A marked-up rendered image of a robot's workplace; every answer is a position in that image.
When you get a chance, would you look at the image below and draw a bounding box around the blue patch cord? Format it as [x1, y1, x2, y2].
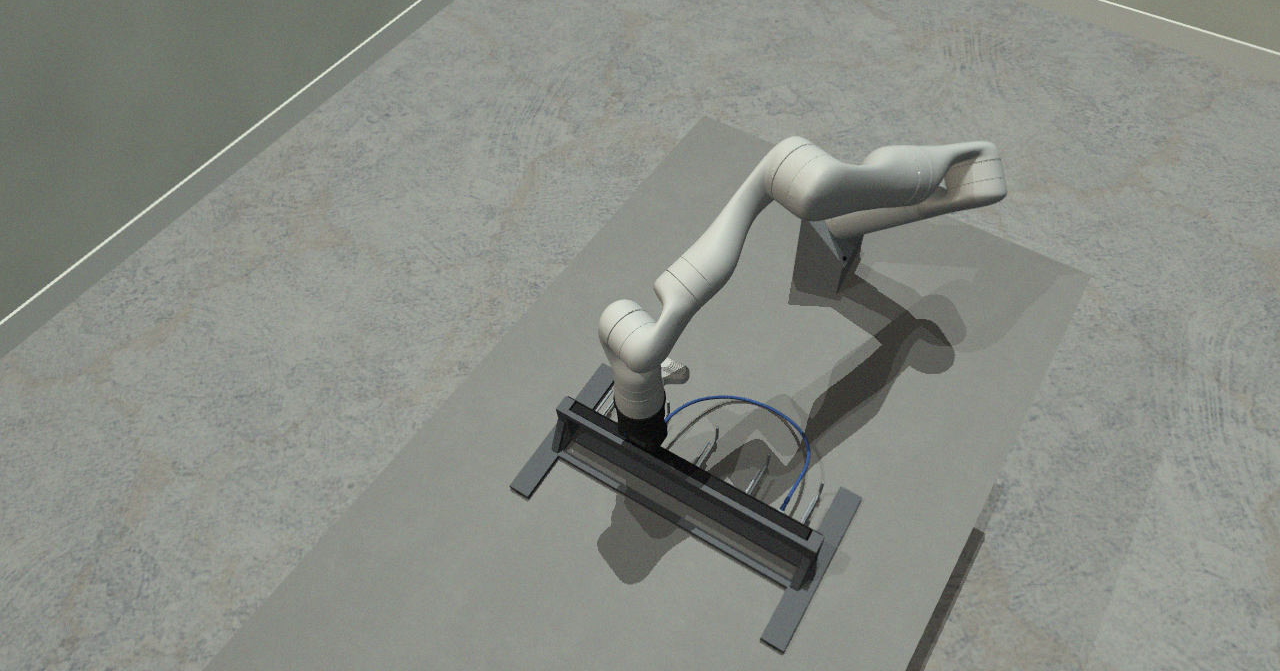
[666, 394, 810, 505]

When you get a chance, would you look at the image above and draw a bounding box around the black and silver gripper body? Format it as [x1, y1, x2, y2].
[613, 357, 690, 452]

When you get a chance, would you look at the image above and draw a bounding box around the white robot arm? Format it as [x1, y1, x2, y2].
[598, 136, 1007, 401]

